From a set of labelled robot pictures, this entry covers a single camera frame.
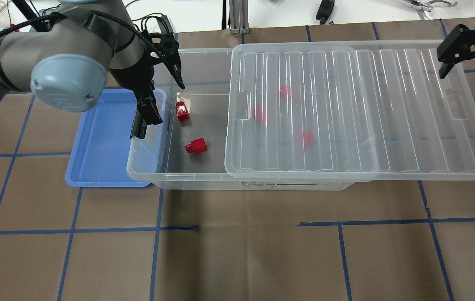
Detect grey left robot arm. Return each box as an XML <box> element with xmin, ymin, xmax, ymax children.
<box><xmin>0</xmin><ymin>0</ymin><xmax>185</xmax><ymax>125</ymax></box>

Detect red block under lid top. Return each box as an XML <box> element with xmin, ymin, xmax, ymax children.
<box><xmin>278</xmin><ymin>85</ymin><xmax>292</xmax><ymax>99</ymax></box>

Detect clear plastic storage box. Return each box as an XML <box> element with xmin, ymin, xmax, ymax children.
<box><xmin>127</xmin><ymin>48</ymin><xmax>351</xmax><ymax>191</ymax></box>

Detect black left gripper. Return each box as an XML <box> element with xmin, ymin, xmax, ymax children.
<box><xmin>130</xmin><ymin>33</ymin><xmax>185</xmax><ymax>139</ymax></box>

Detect blue plastic tray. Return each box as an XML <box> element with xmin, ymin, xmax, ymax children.
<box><xmin>65</xmin><ymin>88</ymin><xmax>150</xmax><ymax>187</ymax></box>

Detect black tool on bench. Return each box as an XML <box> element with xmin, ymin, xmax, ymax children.
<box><xmin>315</xmin><ymin>0</ymin><xmax>335</xmax><ymax>25</ymax></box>

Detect red block upright in box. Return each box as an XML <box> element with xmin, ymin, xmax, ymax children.
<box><xmin>175</xmin><ymin>101</ymin><xmax>190</xmax><ymax>122</ymax></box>

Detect red block lying in box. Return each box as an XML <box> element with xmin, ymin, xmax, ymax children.
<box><xmin>185</xmin><ymin>138</ymin><xmax>207</xmax><ymax>154</ymax></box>

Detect red block under lid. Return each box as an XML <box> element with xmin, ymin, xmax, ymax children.
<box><xmin>302</xmin><ymin>131</ymin><xmax>315</xmax><ymax>147</ymax></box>
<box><xmin>278</xmin><ymin>85</ymin><xmax>292</xmax><ymax>99</ymax></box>
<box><xmin>253</xmin><ymin>105</ymin><xmax>267</xmax><ymax>125</ymax></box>

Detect aluminium frame post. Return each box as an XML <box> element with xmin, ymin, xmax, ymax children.
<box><xmin>229</xmin><ymin>0</ymin><xmax>250</xmax><ymax>35</ymax></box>

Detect metal pliers on bench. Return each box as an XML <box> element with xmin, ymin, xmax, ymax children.
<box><xmin>403</xmin><ymin>0</ymin><xmax>458</xmax><ymax>12</ymax></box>

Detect red block under lid left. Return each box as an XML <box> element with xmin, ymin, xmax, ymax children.
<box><xmin>253</xmin><ymin>105</ymin><xmax>267</xmax><ymax>125</ymax></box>

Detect clear plastic box lid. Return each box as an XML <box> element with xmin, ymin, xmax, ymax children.
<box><xmin>225</xmin><ymin>40</ymin><xmax>475</xmax><ymax>183</ymax></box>

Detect red block under lid right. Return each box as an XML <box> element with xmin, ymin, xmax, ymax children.
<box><xmin>302</xmin><ymin>131</ymin><xmax>315</xmax><ymax>147</ymax></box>

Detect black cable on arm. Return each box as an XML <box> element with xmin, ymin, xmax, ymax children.
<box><xmin>0</xmin><ymin>9</ymin><xmax>167</xmax><ymax>63</ymax></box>

